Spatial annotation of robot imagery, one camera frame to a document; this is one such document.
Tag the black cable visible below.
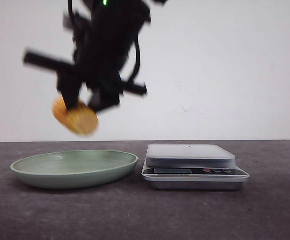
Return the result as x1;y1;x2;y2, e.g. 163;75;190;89
121;41;141;82

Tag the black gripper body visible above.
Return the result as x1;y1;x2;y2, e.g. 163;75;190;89
23;14;148;95

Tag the green shallow plate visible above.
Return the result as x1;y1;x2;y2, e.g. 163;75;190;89
10;149;138;190

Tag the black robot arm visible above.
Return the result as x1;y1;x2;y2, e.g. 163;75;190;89
23;0;151;112

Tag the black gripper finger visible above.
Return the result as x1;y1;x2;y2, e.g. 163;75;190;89
56;72;81;110
87;83;121;112

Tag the silver digital kitchen scale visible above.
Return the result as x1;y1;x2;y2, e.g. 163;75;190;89
141;143;250;191

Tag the yellow corn cob piece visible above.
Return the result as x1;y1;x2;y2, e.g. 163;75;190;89
52;96;98;136

